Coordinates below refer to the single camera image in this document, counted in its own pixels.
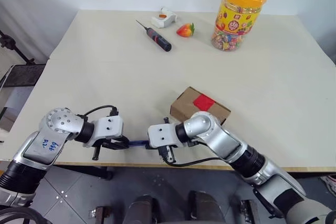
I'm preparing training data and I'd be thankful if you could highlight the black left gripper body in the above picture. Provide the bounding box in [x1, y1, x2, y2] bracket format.
[91, 137, 119, 161]

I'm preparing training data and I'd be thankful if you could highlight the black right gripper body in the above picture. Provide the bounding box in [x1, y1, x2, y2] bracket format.
[152, 144, 176, 163]

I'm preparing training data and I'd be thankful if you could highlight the blue pen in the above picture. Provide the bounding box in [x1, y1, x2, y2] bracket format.
[127, 140, 149, 148]

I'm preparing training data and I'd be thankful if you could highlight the brown cardboard box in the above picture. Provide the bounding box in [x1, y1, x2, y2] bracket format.
[169, 86, 232, 126]

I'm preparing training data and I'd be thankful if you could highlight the red tape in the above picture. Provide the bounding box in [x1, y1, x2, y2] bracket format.
[193, 94, 215, 112]

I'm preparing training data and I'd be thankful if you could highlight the dark rounded shape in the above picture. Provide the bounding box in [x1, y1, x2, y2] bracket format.
[129, 194, 159, 224]

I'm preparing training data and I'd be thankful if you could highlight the black red screwdriver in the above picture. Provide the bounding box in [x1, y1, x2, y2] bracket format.
[135, 19, 173, 52]

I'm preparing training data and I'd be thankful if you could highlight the red toy strawberry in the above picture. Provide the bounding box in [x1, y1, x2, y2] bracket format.
[176, 22, 196, 37]

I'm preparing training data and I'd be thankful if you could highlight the white glue gun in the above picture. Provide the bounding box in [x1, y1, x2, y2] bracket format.
[151, 7, 177, 29]

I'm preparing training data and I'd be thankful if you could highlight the black tripod stand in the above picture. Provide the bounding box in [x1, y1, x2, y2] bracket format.
[0, 30, 36, 65]

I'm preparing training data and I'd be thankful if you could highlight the candy jar with orange lid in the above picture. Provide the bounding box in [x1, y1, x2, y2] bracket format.
[211, 0, 269, 51]

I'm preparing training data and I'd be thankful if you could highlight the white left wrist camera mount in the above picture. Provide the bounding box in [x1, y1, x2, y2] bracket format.
[83, 115, 124, 148]

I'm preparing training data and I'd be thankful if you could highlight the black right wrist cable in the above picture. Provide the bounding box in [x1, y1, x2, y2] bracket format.
[159, 116, 232, 167]

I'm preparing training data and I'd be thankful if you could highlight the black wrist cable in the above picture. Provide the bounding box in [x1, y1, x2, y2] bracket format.
[159, 116, 232, 167]
[76, 105, 119, 118]

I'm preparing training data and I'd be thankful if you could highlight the black table frame leg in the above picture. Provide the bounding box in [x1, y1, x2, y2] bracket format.
[52, 165, 114, 182]

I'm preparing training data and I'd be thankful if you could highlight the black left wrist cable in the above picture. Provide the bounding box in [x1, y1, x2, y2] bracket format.
[76, 105, 119, 118]

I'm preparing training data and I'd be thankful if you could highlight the dark metal bracket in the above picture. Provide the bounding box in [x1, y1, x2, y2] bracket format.
[239, 199, 261, 224]
[95, 206, 112, 224]

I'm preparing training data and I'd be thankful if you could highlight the thick black hose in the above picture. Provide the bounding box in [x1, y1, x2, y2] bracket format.
[0, 206, 40, 224]

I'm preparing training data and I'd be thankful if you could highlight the thin white cable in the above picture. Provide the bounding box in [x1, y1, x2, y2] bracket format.
[0, 65, 14, 91]

